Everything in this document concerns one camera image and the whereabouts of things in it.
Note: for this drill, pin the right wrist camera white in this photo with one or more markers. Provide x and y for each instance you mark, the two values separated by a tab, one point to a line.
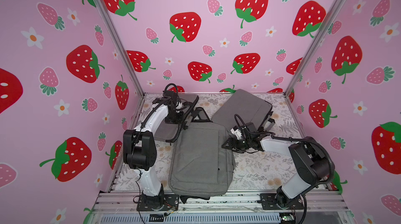
237	132

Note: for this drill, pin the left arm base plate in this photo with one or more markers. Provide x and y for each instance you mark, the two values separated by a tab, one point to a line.
156	203

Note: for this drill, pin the aluminium front rail frame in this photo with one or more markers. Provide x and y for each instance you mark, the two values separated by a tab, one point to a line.
235	207

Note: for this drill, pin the grey laptop bag with handles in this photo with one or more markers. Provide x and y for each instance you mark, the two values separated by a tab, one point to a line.
183	111

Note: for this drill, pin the floral table mat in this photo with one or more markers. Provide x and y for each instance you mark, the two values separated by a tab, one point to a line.
259	171

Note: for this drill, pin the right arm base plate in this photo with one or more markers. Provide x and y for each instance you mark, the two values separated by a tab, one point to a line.
272	201

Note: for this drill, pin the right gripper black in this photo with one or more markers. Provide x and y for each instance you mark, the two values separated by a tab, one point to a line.
236	142

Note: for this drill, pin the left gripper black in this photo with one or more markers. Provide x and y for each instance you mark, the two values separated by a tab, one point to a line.
179	118

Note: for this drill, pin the grey laptop sleeve at back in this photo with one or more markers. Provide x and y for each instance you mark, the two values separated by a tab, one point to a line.
249	107

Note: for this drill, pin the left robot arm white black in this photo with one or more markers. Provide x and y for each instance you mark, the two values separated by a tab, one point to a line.
139	149

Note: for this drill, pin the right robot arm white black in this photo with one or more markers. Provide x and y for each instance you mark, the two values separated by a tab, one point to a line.
313	163

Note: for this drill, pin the large grey backpack bag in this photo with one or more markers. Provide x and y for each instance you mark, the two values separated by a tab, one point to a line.
200	167

